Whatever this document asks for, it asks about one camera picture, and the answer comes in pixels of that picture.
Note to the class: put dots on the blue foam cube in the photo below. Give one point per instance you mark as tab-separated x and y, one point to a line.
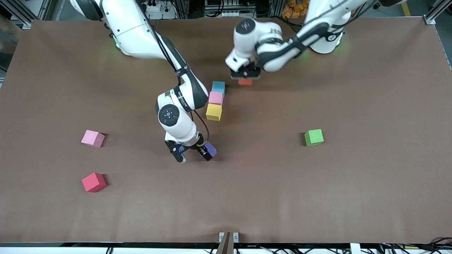
218	86

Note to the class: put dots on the bag of orange items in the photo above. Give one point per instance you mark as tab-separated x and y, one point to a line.
295	8

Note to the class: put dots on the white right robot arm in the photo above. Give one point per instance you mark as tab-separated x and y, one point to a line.
134	28

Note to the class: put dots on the metal table edge clamp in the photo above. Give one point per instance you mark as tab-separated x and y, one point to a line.
229	241

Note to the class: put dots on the orange foam cube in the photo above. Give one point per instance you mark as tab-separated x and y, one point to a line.
245	82

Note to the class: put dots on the red foam cube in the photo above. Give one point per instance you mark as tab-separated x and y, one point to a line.
94	182

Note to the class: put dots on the yellow foam cube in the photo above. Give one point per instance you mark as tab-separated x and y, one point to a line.
214	112

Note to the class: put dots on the white power strip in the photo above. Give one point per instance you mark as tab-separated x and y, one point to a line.
227	14
155	7

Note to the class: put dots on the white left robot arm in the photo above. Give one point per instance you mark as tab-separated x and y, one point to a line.
279	53

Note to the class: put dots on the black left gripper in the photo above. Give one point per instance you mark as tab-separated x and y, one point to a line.
249	74

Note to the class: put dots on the brown paper table cover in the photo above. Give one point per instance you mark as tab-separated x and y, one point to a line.
282	197

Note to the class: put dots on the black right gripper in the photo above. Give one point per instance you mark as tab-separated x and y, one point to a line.
198	146

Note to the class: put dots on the aluminium frame profile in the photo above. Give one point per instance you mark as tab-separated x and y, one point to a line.
24	12
438	12

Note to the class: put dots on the pink foam cube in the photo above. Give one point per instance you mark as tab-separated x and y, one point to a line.
215	98
93	138

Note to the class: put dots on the purple foam cube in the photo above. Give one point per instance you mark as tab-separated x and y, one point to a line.
212	148

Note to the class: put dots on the green foam cube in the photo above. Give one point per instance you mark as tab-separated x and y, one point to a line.
314	137

